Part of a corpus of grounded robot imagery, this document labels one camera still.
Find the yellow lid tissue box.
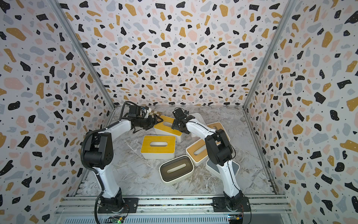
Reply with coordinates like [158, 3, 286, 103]
[154, 115, 182, 142]
[140, 135, 176, 160]

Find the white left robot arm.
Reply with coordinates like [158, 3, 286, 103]
[81, 115, 163, 212]

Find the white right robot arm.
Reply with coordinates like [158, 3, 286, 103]
[172, 107, 244, 211]

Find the white pink tissue box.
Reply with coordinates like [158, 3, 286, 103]
[191, 113, 206, 138]

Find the dark brown lid tissue box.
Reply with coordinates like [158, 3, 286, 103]
[159, 155, 194, 185]

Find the grey lid tissue box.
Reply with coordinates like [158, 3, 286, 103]
[206, 159, 240, 179]

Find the wooden chess board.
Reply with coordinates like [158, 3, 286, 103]
[149, 111, 162, 117]

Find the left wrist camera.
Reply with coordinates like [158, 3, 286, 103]
[127, 105, 146, 118]

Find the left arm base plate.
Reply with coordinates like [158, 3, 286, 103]
[98, 197, 139, 214]

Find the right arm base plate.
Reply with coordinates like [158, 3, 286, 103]
[211, 197, 251, 212]

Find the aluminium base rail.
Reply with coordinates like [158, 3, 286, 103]
[51, 194, 295, 224]

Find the left corner aluminium post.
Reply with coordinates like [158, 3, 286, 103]
[48, 1, 115, 110]

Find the corner aluminium post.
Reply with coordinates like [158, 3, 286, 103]
[48, 1, 115, 110]
[242, 0, 297, 110]

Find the right corner aluminium post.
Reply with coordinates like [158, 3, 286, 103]
[242, 0, 297, 110]

